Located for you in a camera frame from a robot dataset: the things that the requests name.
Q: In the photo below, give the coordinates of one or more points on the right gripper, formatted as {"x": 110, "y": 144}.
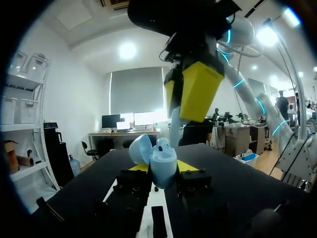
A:
{"x": 185, "y": 27}

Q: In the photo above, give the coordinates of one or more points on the person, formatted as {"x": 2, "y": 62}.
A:
{"x": 282, "y": 106}
{"x": 195, "y": 134}

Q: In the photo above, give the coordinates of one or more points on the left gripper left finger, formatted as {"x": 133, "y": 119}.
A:
{"x": 128, "y": 188}

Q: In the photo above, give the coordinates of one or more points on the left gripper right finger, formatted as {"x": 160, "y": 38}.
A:
{"x": 195, "y": 186}

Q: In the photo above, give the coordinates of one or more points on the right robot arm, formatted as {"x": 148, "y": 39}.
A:
{"x": 247, "y": 86}

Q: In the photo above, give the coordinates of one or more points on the light blue earbud case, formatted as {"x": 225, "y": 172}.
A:
{"x": 162, "y": 171}

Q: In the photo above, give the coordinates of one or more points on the light blue earbud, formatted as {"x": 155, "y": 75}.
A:
{"x": 163, "y": 145}

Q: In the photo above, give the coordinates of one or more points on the white plate with black stands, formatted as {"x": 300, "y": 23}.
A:
{"x": 156, "y": 200}

